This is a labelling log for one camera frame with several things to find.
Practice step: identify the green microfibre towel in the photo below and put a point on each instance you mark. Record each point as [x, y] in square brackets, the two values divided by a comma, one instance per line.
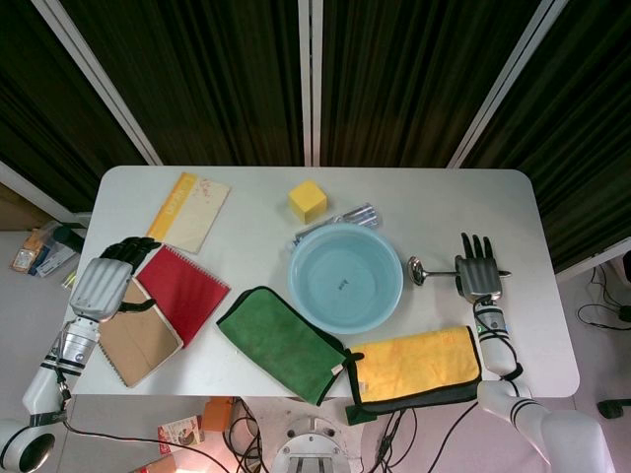
[276, 340]

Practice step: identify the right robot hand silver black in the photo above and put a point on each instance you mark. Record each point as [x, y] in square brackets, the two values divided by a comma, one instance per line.
[480, 278]

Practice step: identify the orange snack packet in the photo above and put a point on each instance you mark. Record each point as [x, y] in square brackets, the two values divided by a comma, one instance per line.
[35, 241]
[22, 260]

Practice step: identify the red spiral notebook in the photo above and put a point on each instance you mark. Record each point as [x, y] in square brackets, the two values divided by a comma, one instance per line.
[192, 295]

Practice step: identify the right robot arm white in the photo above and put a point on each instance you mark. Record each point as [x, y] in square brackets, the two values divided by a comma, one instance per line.
[498, 355]

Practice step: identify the black floor foot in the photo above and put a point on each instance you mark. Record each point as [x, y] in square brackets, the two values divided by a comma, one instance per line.
[613, 409]

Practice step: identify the yellow microfibre towel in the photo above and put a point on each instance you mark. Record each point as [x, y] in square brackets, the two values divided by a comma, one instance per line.
[419, 359]

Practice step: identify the dark room divider panel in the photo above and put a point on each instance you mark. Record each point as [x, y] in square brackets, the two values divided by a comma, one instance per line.
[49, 123]
[581, 123]
[404, 74]
[197, 74]

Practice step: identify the black power adapter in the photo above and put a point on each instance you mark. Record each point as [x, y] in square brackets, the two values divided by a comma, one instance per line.
[625, 314]

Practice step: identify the light blue plastic bowl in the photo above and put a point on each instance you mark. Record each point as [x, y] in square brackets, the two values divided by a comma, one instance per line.
[345, 305]

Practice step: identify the orange box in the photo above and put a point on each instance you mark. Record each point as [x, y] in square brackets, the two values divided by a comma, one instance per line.
[217, 416]

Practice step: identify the blue white carton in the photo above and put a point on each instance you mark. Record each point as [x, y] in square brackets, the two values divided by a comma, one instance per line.
[49, 263]

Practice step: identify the yellow cream booklet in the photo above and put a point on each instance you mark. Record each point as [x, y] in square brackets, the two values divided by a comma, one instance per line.
[197, 217]

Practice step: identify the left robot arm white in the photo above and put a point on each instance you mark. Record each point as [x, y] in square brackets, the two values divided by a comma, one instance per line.
[42, 384]

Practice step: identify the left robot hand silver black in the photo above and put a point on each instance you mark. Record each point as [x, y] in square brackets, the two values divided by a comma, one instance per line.
[101, 290]

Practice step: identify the metal ladle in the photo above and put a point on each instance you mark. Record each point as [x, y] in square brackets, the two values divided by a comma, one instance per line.
[418, 271]

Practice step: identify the yellow cube block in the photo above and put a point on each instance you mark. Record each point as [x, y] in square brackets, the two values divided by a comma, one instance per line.
[308, 199]

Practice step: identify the brown cardboard sheet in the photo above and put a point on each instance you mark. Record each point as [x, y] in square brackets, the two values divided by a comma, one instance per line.
[15, 212]

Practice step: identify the brown cardboard carton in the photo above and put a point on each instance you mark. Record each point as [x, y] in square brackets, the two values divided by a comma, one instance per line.
[162, 465]

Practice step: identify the printed snack box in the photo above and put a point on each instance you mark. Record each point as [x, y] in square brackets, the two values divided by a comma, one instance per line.
[177, 436]

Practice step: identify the dark green object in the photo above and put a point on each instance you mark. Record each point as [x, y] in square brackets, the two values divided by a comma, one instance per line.
[66, 235]

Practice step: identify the yellow green pen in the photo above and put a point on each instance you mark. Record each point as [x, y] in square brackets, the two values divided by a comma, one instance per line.
[69, 280]

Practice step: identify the white grey robot base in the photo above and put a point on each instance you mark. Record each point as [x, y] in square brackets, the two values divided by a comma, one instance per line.
[310, 443]

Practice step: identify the brown kraft spiral notebook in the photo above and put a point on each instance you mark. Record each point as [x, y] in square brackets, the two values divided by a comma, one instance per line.
[133, 340]

